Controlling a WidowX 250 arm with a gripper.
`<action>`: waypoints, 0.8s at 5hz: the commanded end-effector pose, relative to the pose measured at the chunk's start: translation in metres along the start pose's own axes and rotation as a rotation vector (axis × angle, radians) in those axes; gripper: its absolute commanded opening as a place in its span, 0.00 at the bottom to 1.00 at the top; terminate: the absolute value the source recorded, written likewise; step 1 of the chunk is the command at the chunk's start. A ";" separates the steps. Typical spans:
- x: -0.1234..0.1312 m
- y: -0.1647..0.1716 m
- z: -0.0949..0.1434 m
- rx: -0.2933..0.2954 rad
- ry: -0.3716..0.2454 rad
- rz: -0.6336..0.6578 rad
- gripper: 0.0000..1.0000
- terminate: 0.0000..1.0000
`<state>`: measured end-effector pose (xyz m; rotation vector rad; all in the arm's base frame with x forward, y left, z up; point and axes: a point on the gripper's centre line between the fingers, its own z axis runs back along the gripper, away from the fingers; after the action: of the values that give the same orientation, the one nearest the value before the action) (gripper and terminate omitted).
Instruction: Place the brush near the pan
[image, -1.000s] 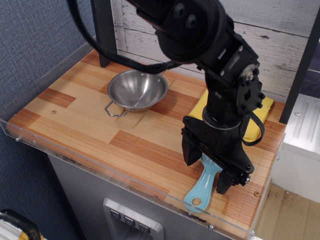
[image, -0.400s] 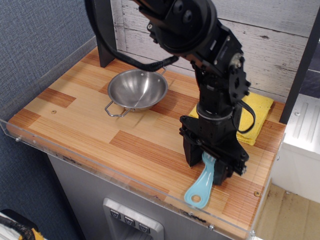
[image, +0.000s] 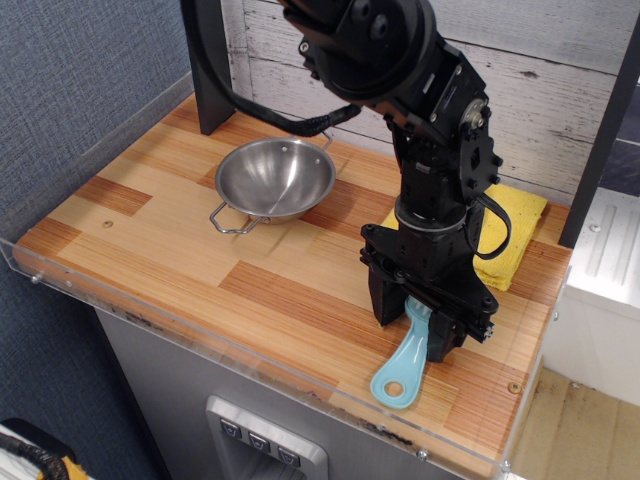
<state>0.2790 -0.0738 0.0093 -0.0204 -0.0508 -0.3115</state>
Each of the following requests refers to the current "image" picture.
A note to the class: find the light blue dish brush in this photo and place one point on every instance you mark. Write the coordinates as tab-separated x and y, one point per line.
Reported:
396	384

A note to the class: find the silver dispenser button panel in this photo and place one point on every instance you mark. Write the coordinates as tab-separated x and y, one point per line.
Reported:
251	447

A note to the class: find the grey toy fridge cabinet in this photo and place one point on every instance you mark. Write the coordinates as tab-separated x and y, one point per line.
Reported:
171	384

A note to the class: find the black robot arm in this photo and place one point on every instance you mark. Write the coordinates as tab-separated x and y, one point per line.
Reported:
389	57

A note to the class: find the small steel pan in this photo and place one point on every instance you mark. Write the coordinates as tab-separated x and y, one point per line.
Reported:
273	181

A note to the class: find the black left frame post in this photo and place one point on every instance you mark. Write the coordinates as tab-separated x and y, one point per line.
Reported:
208	54

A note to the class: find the yellow object at corner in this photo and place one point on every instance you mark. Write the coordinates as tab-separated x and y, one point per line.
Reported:
74	471

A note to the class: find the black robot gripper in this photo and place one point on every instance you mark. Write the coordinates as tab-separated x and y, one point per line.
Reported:
437	272

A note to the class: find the white ridged counter unit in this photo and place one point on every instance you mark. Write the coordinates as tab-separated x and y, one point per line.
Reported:
593	336

